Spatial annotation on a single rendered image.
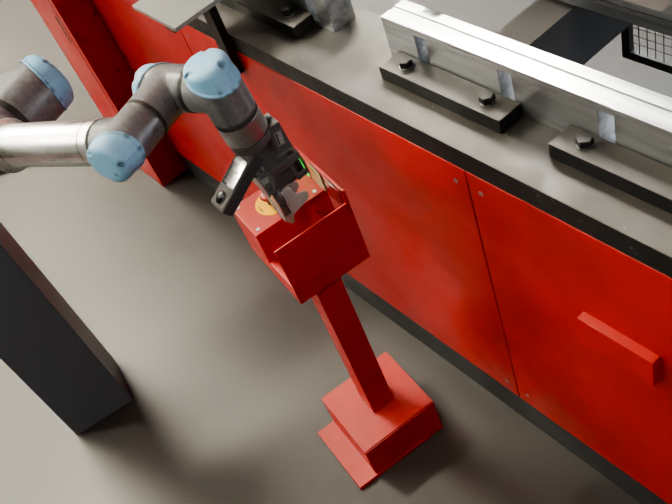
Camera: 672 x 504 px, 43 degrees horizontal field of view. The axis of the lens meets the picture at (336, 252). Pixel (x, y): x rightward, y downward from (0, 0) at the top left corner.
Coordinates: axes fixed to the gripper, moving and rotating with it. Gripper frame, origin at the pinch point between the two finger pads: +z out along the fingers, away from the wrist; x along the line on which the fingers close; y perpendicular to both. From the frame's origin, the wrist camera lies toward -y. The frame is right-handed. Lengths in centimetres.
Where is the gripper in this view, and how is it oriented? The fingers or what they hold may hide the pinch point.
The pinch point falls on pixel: (286, 219)
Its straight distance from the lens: 152.9
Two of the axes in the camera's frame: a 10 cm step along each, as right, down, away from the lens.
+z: 3.5, 6.0, 7.2
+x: -5.2, -5.1, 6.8
